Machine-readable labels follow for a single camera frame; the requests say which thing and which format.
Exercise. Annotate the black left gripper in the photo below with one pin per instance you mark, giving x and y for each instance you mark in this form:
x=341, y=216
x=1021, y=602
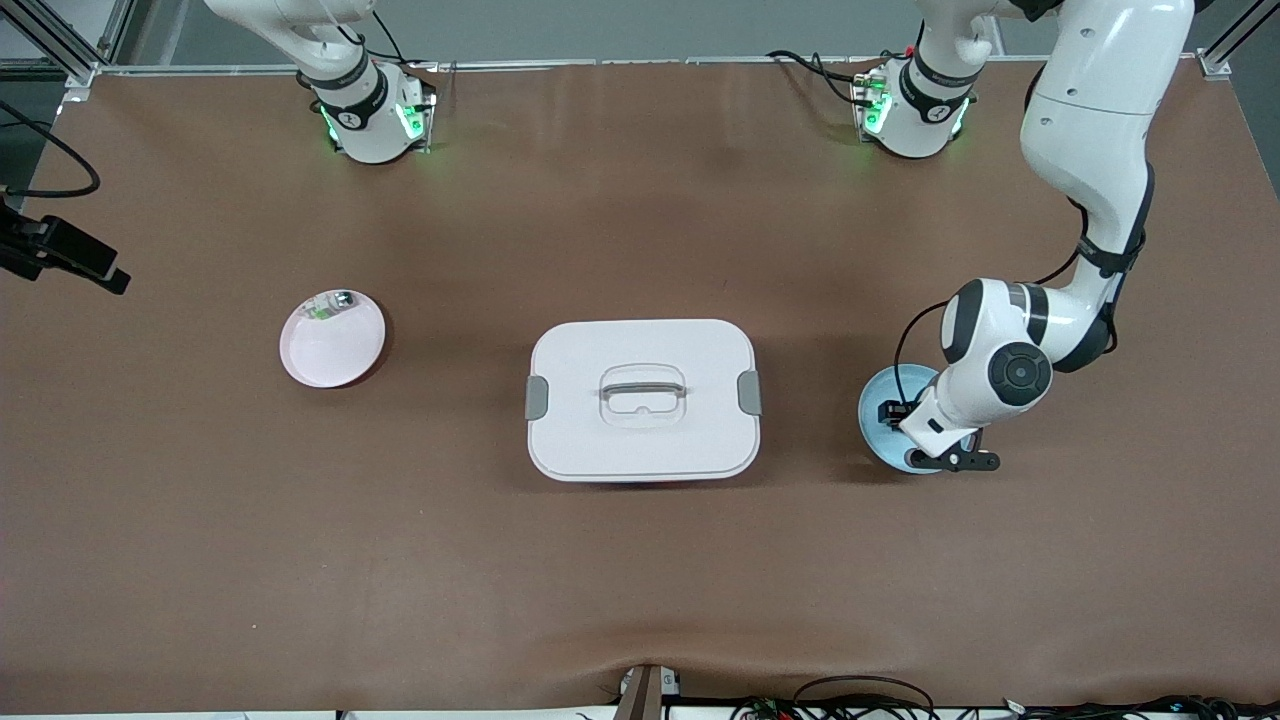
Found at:
x=897, y=410

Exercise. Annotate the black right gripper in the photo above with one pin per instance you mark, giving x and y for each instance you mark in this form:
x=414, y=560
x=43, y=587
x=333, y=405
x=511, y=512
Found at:
x=58, y=246

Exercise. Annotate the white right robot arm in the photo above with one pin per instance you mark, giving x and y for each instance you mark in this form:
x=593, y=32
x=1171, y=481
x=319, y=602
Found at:
x=365, y=120

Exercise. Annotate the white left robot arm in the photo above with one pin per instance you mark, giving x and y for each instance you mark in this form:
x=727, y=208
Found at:
x=1090, y=130

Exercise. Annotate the light blue round plate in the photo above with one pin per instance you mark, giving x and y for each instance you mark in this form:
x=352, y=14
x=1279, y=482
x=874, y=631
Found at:
x=878, y=435

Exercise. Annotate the white lidded storage box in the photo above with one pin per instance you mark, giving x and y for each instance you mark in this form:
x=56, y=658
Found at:
x=640, y=440

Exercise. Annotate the pink round plate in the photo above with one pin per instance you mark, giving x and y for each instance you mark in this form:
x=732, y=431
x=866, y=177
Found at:
x=330, y=355

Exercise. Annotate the brown table mat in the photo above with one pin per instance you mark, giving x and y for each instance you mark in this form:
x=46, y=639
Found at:
x=640, y=580

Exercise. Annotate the small green white switch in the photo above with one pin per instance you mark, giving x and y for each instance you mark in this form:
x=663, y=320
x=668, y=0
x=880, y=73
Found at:
x=325, y=310

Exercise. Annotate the table edge bracket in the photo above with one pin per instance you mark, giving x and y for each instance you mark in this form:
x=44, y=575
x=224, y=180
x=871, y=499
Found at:
x=645, y=695

